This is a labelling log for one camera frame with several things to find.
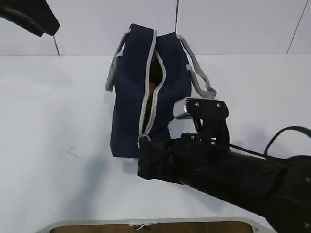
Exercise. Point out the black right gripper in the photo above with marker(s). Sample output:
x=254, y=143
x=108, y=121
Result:
x=168, y=160

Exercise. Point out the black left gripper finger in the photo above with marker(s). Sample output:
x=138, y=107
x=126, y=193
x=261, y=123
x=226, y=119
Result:
x=34, y=16

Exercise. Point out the yellow banana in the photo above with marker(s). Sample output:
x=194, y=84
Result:
x=155, y=78

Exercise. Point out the navy blue lunch bag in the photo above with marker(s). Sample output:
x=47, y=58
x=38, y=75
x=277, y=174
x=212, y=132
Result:
x=128, y=78

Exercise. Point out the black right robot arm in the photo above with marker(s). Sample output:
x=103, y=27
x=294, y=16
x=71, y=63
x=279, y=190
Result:
x=277, y=189

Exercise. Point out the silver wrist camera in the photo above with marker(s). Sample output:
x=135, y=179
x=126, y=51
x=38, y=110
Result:
x=209, y=117

